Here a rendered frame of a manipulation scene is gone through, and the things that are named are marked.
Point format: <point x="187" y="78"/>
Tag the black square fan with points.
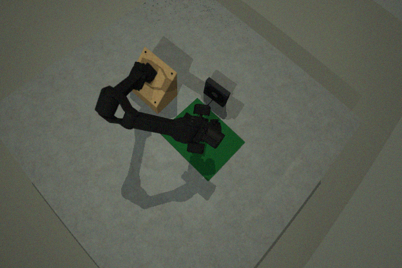
<point x="216" y="92"/>

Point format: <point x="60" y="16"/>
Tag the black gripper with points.
<point x="202" y="110"/>

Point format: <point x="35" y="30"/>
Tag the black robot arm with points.
<point x="187" y="129"/>

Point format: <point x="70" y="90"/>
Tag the green circuit board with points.
<point x="212" y="160"/>

